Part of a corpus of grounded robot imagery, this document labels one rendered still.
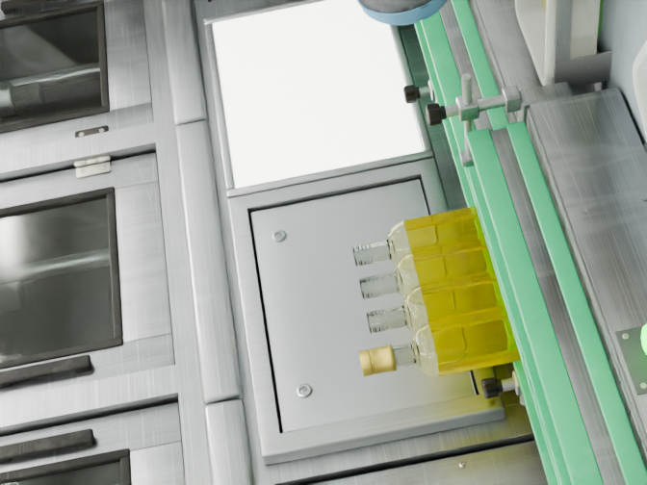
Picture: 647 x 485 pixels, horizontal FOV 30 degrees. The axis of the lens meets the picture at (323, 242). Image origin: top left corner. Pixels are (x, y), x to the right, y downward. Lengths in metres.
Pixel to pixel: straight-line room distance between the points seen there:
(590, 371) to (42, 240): 1.00
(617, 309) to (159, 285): 0.79
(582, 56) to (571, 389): 0.49
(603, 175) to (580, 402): 0.32
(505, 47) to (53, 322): 0.81
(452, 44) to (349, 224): 0.32
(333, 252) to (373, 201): 0.11
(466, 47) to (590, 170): 0.40
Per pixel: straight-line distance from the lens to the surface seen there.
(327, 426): 1.68
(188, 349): 1.82
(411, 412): 1.68
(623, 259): 1.48
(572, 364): 1.42
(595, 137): 1.60
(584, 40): 1.66
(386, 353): 1.57
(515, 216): 1.53
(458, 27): 1.91
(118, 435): 1.80
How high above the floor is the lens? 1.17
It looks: level
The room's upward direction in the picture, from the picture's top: 101 degrees counter-clockwise
